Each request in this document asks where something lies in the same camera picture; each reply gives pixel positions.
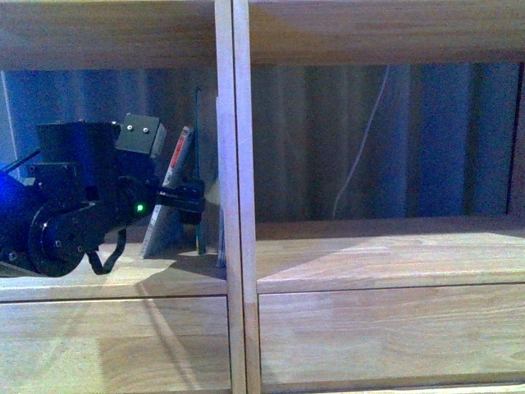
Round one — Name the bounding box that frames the white cable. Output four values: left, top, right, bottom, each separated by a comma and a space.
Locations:
332, 64, 390, 218

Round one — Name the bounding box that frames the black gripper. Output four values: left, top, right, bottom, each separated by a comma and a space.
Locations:
84, 149, 205, 230

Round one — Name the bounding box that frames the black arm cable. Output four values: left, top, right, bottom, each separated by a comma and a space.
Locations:
85, 228, 128, 276

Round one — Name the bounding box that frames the upper right wooden drawer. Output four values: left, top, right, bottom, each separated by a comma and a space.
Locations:
259, 284, 524, 392

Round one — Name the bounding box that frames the white illustrated storybook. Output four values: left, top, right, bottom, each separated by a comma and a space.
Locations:
141, 126, 194, 259

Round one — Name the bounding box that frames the wooden bookshelf unit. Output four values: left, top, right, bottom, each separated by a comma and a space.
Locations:
1, 1, 246, 393
231, 1, 524, 393

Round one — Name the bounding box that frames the blue curtain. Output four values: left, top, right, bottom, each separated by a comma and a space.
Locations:
1, 63, 523, 222

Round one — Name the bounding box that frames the wooden drawer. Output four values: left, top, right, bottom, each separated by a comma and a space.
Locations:
259, 284, 524, 392
1, 296, 231, 393

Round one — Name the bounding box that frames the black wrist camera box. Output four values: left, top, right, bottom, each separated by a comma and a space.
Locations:
116, 113, 167, 158

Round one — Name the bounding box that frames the thick green cartoon book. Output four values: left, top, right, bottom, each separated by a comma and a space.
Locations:
194, 86, 220, 254

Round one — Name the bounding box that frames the thin green book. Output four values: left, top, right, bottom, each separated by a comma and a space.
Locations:
214, 96, 228, 270

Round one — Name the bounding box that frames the right wooden bookshelf unit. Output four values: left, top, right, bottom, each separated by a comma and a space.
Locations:
231, 1, 524, 393

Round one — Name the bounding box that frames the left wooden bookshelf unit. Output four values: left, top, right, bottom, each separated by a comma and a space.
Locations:
1, 1, 246, 393

